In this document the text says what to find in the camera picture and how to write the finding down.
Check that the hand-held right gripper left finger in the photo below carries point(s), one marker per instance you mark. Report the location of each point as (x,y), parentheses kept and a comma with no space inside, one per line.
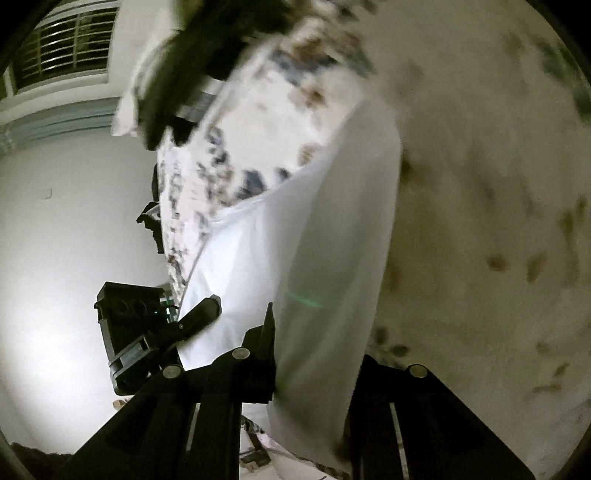
(263,364)

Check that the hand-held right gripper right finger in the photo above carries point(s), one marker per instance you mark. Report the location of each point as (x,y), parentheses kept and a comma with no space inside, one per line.
(383,392)

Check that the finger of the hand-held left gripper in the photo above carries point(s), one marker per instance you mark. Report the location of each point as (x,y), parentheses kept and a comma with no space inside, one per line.
(201,316)

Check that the white t-shirt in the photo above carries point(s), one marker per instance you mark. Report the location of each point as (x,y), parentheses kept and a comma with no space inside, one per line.
(300,240)

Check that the grey-blue curtain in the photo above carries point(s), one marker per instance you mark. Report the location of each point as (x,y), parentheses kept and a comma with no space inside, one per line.
(55,124)

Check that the beige folded garment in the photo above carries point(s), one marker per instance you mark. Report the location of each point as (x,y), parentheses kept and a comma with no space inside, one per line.
(134,106)

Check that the bed with floral sheet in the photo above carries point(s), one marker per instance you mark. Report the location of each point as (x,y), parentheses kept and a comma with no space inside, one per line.
(461,184)

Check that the barred window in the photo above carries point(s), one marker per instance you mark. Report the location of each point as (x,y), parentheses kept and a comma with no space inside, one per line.
(69,46)

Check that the dark green plush blanket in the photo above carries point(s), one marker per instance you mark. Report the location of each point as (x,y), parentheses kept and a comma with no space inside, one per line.
(568,74)

